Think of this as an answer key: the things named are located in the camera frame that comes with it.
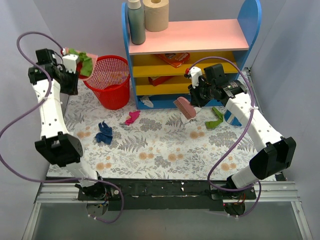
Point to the pink dustpan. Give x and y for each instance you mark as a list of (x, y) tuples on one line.
[(95, 58)]

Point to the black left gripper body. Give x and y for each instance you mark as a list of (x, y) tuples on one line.
[(71, 83)]

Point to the red paper scrap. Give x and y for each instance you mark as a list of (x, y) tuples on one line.
[(79, 67)]

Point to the blue paper scrap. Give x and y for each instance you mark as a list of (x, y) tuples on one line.
[(105, 134)]

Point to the blue wooden shelf unit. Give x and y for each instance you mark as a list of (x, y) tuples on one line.
[(232, 39)]

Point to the pink hand brush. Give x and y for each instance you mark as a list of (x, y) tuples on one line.
[(185, 107)]

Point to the magenta paper scrap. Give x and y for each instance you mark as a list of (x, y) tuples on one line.
[(132, 117)]

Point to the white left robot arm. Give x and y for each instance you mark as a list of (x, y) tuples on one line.
[(57, 145)]

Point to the red box lower shelf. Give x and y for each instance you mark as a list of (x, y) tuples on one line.
[(158, 80)]

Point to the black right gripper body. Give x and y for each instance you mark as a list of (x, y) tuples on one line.
[(196, 96)]

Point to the orange snack box upper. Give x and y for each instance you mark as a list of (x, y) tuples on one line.
[(176, 60)]

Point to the green paper scrap front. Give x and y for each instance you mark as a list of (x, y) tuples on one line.
[(87, 64)]

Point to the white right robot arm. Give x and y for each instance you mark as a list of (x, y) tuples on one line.
[(274, 151)]

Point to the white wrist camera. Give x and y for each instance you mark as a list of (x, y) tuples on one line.
[(70, 59), (193, 73)]

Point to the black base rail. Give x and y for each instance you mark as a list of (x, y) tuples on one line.
[(160, 194)]

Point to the beige paper roll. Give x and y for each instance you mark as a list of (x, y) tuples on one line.
[(156, 14)]

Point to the green paper scrap near roll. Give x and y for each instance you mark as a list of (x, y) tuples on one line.
[(215, 123)]

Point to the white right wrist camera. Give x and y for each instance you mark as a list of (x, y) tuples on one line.
[(193, 73)]

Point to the red mesh waste basket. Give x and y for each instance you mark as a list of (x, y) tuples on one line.
[(110, 81)]

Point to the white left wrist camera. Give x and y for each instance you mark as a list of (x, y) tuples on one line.
[(70, 59)]

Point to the grey green bottle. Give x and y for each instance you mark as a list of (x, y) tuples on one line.
[(136, 19)]

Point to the white paper under shelf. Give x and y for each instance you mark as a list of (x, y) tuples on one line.
[(146, 101)]

